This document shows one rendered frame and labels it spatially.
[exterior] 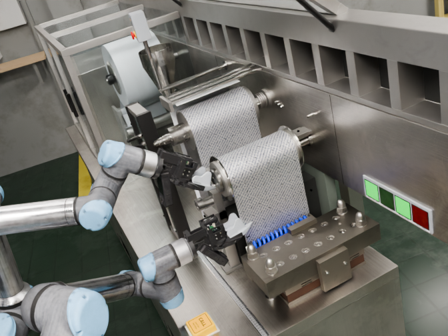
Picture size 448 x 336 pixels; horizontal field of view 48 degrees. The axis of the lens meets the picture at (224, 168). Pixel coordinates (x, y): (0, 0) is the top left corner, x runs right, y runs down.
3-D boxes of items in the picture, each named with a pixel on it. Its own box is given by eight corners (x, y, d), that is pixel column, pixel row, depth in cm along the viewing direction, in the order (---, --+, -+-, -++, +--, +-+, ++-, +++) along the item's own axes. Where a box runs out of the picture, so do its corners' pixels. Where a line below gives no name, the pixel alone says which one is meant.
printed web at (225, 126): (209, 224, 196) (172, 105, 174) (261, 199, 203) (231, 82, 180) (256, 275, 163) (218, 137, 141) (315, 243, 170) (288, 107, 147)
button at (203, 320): (187, 327, 151) (185, 321, 150) (208, 317, 153) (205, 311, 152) (195, 342, 145) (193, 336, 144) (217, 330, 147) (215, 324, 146)
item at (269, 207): (247, 245, 159) (233, 197, 150) (309, 215, 165) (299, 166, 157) (248, 246, 158) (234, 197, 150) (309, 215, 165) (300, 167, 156)
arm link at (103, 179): (81, 207, 137) (96, 177, 133) (91, 187, 147) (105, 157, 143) (107, 219, 139) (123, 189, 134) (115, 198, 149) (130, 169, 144)
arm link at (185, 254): (183, 271, 147) (174, 257, 153) (197, 264, 148) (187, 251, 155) (176, 251, 143) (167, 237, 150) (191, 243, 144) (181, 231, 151)
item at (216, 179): (220, 182, 147) (221, 197, 153) (226, 179, 148) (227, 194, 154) (208, 165, 152) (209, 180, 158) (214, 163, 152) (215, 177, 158)
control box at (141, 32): (132, 41, 187) (123, 14, 182) (149, 36, 188) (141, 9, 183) (135, 44, 181) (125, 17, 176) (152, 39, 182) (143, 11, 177)
